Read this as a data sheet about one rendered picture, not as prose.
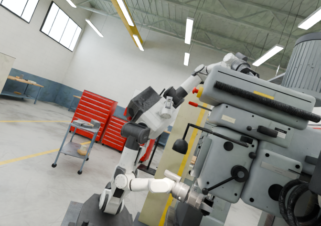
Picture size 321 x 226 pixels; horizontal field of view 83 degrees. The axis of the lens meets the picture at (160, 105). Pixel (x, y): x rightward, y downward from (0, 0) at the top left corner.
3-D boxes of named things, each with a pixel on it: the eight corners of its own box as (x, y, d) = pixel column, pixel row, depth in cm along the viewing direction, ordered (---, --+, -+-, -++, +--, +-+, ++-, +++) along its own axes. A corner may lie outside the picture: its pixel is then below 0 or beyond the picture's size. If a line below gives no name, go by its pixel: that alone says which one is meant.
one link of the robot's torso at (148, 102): (113, 123, 138) (124, 101, 109) (142, 101, 158) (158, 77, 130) (140, 152, 136) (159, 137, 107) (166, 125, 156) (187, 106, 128)
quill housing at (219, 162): (197, 190, 82) (221, 124, 84) (193, 177, 103) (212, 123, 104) (239, 208, 80) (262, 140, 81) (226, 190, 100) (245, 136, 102)
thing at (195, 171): (190, 175, 91) (204, 136, 92) (189, 173, 95) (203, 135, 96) (197, 178, 91) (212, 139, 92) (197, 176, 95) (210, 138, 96)
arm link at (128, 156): (107, 182, 105) (120, 145, 107) (119, 178, 117) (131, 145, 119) (123, 191, 101) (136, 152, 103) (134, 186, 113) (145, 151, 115)
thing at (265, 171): (242, 203, 78) (262, 146, 79) (227, 184, 102) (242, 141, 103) (287, 222, 76) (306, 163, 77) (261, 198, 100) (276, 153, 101)
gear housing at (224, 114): (215, 122, 82) (222, 102, 83) (207, 122, 106) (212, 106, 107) (290, 150, 78) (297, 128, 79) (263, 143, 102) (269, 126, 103)
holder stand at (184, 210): (179, 229, 121) (190, 200, 122) (175, 210, 143) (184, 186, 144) (196, 234, 122) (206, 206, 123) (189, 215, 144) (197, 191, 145)
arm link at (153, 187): (169, 193, 93) (146, 193, 97) (174, 188, 101) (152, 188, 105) (168, 179, 94) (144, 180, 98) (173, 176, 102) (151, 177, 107)
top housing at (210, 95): (202, 94, 83) (214, 61, 84) (197, 100, 109) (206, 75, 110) (308, 132, 77) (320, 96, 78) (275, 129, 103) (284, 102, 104)
